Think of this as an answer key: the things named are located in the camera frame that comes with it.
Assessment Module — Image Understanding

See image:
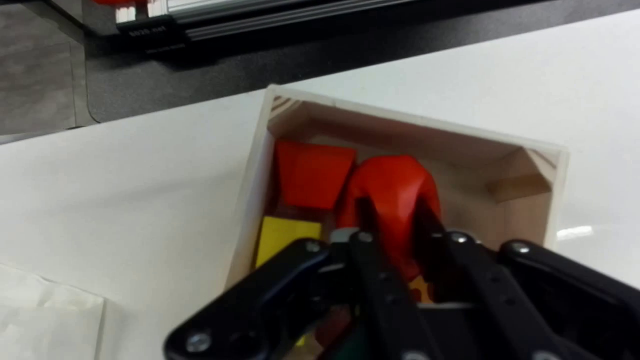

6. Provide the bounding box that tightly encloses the white folded paper napkin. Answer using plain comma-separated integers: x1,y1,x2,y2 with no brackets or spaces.
0,265,109,360

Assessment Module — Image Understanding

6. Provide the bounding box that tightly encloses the black and silver appliance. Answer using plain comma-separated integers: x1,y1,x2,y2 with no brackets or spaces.
44,0,429,52

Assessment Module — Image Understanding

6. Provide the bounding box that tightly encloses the orange wedge block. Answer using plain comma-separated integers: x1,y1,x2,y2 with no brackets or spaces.
270,138,361,217

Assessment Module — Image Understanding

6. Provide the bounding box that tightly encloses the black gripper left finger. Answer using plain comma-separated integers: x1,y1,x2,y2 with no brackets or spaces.
165,198,443,360

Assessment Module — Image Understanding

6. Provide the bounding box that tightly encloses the orange ball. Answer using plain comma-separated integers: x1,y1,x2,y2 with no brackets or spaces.
335,154,446,283

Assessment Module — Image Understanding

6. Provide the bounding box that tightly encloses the yellow block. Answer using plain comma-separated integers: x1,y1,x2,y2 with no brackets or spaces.
254,215,327,271

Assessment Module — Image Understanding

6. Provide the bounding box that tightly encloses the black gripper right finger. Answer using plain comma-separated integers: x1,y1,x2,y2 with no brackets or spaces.
410,198,640,360

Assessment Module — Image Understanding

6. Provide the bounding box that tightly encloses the light wooden box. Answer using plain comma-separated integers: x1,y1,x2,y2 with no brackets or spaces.
225,83,571,297

